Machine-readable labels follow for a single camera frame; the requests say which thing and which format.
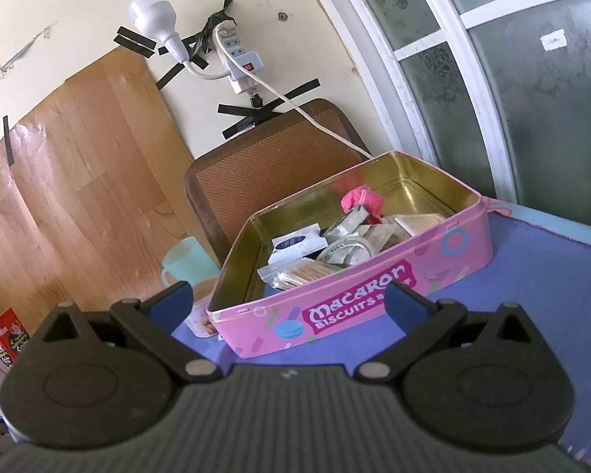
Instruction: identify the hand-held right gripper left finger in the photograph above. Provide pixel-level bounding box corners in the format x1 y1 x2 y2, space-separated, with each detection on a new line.
40 280 223 386

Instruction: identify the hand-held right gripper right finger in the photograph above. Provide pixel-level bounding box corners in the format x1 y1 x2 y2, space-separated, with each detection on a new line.
353 278 548 386

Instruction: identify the pink tin box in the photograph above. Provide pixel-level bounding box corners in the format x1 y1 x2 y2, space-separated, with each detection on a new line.
205 150 495 360

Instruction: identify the small tub with beige lid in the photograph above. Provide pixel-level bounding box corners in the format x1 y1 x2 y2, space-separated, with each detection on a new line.
184 277 223 339

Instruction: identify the mint green plastic cup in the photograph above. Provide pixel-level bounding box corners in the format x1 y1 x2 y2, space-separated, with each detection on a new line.
160 235 221 290

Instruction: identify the beige flat packet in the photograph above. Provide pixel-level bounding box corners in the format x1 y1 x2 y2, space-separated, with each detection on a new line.
393 212 447 238

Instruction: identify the clear tape roll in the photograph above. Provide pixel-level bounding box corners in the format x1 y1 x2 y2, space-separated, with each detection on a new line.
317 235 376 270

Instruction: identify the white sachet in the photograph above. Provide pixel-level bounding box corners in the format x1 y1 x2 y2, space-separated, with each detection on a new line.
324 203 368 240

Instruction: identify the cotton swab packet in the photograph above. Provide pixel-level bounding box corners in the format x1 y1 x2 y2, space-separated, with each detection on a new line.
257 260 342 292

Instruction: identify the pink fluffy cloth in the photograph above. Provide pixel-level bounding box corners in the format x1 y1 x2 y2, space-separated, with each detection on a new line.
339 184 386 226

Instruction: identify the white and blue packet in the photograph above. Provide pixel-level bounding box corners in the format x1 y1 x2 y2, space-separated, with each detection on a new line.
268 223 327 263

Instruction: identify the blue table cloth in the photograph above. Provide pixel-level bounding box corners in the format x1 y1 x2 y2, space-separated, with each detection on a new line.
170 204 591 460

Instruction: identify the brown woven chair back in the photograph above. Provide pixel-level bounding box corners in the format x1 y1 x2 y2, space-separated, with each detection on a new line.
184 97 376 268

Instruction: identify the red printed box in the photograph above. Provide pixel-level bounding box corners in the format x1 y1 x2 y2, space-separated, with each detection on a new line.
0 306 31 369

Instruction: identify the light blue sheet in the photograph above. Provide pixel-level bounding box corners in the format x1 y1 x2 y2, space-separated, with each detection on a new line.
492 201 591 257

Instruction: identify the black tape strip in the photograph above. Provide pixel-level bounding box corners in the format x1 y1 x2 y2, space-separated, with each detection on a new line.
1 115 17 167

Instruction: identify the white framed frosted window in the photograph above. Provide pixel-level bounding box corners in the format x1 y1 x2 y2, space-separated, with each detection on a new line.
294 0 591 233

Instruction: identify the white power strip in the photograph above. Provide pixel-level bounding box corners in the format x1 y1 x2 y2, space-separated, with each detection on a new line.
214 21 265 95

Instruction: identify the white light bulb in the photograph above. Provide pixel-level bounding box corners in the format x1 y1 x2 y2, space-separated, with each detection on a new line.
127 0 192 66

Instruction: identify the wood pattern wall sheet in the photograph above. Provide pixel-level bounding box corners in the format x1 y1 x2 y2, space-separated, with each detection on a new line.
0 49 214 328

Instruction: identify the white power cable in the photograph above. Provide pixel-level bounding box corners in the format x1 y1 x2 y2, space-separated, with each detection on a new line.
216 26 376 162

